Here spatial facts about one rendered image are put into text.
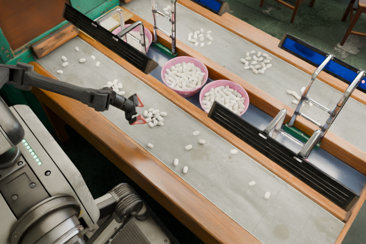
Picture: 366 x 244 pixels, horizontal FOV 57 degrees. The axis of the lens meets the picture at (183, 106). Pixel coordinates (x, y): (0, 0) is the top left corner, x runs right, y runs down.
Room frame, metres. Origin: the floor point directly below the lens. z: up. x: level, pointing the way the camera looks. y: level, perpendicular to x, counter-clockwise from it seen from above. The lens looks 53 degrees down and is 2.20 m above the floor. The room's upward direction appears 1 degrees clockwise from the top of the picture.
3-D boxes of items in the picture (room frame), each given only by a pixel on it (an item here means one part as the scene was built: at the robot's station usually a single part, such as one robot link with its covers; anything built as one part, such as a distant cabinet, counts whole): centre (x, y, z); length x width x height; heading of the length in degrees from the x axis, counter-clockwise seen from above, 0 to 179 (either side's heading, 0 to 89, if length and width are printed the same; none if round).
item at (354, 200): (0.65, -0.37, 1.08); 0.62 x 0.08 x 0.07; 50
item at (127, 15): (1.74, 0.50, 0.77); 0.33 x 0.15 x 0.01; 140
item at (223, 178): (0.95, 0.08, 0.73); 1.81 x 0.30 x 0.02; 50
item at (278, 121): (0.71, -0.42, 0.90); 0.20 x 0.19 x 0.45; 50
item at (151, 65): (1.27, 0.38, 1.08); 0.62 x 0.08 x 0.07; 50
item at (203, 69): (1.32, 0.00, 0.72); 0.27 x 0.27 x 0.10
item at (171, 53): (1.64, 0.07, 0.90); 0.20 x 0.19 x 0.45; 50
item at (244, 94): (1.14, -0.22, 0.72); 0.27 x 0.27 x 0.10
